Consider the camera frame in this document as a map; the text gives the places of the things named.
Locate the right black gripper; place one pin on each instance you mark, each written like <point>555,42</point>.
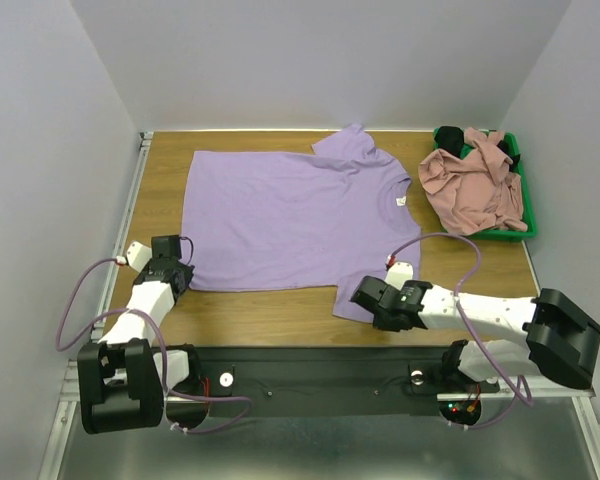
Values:
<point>362,294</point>

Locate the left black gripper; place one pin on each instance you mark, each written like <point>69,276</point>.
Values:
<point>187,272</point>

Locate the purple t-shirt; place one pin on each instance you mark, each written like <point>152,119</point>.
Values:
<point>262,221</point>

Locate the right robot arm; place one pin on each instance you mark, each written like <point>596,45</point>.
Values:
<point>548,335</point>

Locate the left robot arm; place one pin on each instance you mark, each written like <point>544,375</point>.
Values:
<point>126,377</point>

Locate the pink t-shirt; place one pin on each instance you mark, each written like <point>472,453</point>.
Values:
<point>476,191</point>

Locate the right electronics board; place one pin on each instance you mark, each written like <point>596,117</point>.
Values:
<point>465,413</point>

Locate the black t-shirt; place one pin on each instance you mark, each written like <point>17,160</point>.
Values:
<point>450,139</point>

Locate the green plastic bin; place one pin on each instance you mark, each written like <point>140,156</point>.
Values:
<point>510,144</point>

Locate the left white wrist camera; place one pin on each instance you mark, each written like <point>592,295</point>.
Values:
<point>136,256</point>

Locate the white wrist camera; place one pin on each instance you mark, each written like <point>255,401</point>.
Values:
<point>398,273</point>
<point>136,256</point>

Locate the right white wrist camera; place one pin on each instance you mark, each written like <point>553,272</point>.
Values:
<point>398,273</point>

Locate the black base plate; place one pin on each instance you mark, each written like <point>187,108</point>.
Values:
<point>328,381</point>

